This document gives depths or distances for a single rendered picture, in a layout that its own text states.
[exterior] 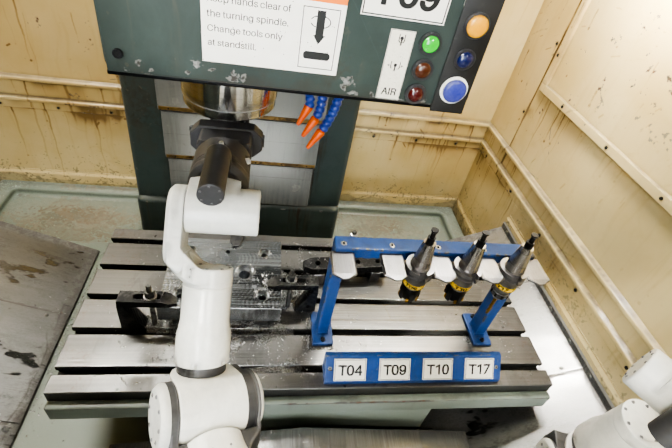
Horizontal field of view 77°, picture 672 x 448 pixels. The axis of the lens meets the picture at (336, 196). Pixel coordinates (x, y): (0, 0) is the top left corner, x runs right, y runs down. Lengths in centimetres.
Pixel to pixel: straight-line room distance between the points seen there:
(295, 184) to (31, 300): 88
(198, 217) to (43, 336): 104
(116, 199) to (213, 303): 148
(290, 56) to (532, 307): 124
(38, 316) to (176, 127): 70
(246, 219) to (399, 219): 151
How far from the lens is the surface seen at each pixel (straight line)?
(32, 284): 165
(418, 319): 126
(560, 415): 141
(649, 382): 72
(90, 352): 117
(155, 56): 54
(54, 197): 212
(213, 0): 51
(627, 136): 136
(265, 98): 71
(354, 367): 108
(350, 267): 88
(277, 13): 50
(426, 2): 52
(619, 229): 136
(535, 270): 107
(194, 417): 59
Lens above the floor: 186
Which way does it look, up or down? 38 degrees down
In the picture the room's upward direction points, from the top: 12 degrees clockwise
